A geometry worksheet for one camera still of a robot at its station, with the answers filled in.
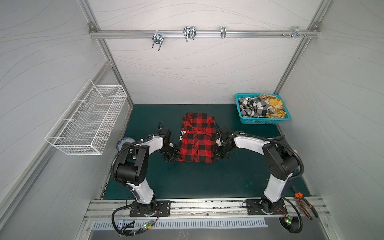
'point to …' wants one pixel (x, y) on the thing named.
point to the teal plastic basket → (262, 120)
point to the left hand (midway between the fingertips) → (183, 155)
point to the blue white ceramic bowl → (123, 140)
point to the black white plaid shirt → (254, 107)
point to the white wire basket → (87, 125)
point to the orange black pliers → (303, 201)
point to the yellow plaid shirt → (276, 109)
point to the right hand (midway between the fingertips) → (213, 153)
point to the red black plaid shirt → (197, 137)
